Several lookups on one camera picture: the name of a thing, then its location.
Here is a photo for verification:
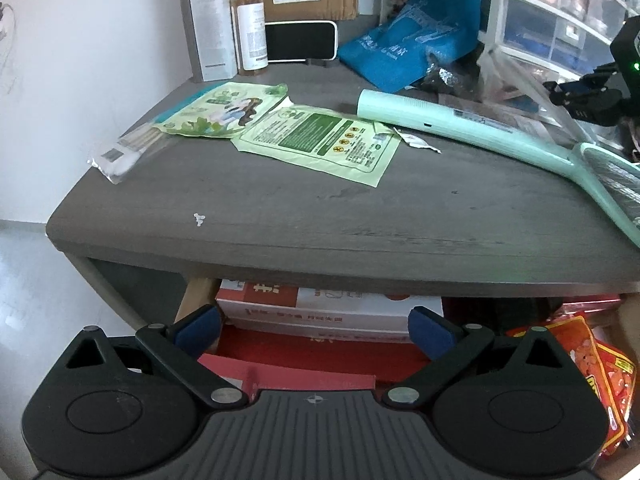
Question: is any white drawer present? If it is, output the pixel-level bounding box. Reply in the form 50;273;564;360
174;276;640;480

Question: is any clear plastic drawer organizer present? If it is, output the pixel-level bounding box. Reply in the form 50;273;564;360
480;0;639;112

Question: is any red box white label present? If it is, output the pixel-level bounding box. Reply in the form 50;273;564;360
200;326;428;398

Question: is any mint electric fly swatter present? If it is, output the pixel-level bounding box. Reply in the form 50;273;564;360
357;90;639;244

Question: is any white red medicine box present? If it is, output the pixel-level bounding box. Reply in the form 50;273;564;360
216;280;442;344

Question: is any large red heat-pad packet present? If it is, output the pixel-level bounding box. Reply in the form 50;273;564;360
504;311;626;458

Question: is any grey wooden desk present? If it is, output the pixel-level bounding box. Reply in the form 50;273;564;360
47;138;639;298

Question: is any black foil packet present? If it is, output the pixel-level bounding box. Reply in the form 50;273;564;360
418;61;480;94

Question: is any small red heat-pad packet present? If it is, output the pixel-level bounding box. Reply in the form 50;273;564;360
597;340;637;456

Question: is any blue plastic bag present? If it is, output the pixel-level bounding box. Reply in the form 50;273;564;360
338;0;482;93

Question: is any cotton swab packet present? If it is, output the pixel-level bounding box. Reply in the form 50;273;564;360
88;122;175;184

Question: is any torn white wrapper scrap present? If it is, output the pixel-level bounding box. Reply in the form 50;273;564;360
393;127;442;154

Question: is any green cartoon sachet packet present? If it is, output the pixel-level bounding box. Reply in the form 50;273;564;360
156;81;288;139

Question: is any green label sachet packet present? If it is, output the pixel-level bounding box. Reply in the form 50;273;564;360
232;105;400;188

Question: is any white black smart display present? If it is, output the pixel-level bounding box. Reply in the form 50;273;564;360
266;20;338;64

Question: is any clear toner bottle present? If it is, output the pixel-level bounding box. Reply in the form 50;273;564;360
231;0;268;75

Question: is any white tall carton box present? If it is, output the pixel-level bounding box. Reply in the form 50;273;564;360
190;0;238;81

